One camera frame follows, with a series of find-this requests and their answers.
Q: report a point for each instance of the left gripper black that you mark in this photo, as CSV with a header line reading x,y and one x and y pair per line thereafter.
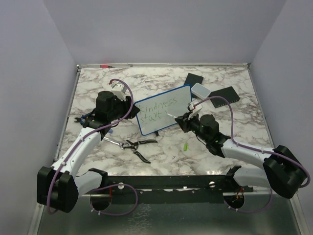
x,y
127,105

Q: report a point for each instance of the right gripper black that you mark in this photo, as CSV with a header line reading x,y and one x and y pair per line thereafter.
x,y
185,122

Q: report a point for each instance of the green marker cap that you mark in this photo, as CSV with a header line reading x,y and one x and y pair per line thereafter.
x,y
185,147

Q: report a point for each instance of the blue framed whiteboard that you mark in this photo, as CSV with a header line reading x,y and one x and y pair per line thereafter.
x,y
153,110

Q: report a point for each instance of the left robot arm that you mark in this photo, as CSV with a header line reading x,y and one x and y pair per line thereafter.
x,y
58,186

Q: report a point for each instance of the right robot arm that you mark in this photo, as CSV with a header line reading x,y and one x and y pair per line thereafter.
x,y
274,168

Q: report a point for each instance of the white small router box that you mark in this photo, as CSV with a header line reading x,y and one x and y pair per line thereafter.
x,y
200,91

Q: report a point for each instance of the black flat box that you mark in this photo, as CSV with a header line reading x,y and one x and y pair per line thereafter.
x,y
192,79

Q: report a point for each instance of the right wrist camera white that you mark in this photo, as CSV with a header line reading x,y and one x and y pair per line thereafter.
x,y
194,108

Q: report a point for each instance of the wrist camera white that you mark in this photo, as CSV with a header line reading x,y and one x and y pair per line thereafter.
x,y
194,108
119,90

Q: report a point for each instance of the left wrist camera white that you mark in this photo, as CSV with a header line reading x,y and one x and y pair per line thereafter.
x,y
119,90

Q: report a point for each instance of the blue handled cutters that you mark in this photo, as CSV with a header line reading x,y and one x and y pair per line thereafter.
x,y
82,118

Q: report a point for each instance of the red pen at back rail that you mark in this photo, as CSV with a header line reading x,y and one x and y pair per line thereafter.
x,y
106,66

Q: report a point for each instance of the black network switch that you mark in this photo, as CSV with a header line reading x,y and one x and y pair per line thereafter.
x,y
228,94

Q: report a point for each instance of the aluminium table frame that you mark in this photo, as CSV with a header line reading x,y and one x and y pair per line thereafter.
x,y
171,189

